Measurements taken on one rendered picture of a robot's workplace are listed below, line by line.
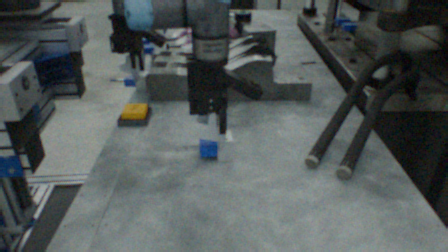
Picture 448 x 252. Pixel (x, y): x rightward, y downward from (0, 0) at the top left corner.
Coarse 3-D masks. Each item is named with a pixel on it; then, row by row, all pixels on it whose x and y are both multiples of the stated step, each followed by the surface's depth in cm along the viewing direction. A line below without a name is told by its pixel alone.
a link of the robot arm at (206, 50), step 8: (192, 40) 70; (200, 40) 67; (208, 40) 75; (216, 40) 67; (224, 40) 68; (192, 48) 71; (200, 48) 68; (208, 48) 68; (216, 48) 68; (224, 48) 69; (200, 56) 69; (208, 56) 69; (216, 56) 69; (224, 56) 70
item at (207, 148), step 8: (200, 144) 81; (208, 144) 81; (216, 144) 81; (232, 144) 80; (200, 152) 81; (208, 152) 81; (216, 152) 81; (224, 152) 81; (232, 152) 82; (224, 160) 82
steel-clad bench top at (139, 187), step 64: (320, 64) 140; (128, 128) 96; (192, 128) 96; (256, 128) 96; (320, 128) 96; (128, 192) 73; (192, 192) 73; (256, 192) 73; (320, 192) 73; (384, 192) 73
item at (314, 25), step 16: (304, 16) 220; (320, 16) 221; (320, 32) 188; (320, 48) 177; (336, 48) 163; (336, 64) 152; (352, 64) 144; (368, 64) 144; (400, 64) 144; (416, 64) 147; (432, 64) 144; (352, 80) 133; (432, 80) 129; (368, 96) 119; (400, 96) 119; (416, 96) 119; (432, 96) 119
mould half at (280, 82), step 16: (176, 48) 129; (240, 48) 119; (240, 64) 106; (256, 64) 105; (272, 64) 105; (288, 64) 123; (160, 80) 108; (176, 80) 108; (256, 80) 108; (272, 80) 108; (288, 80) 110; (304, 80) 110; (160, 96) 110; (176, 96) 110; (240, 96) 110; (272, 96) 110; (288, 96) 110; (304, 96) 110
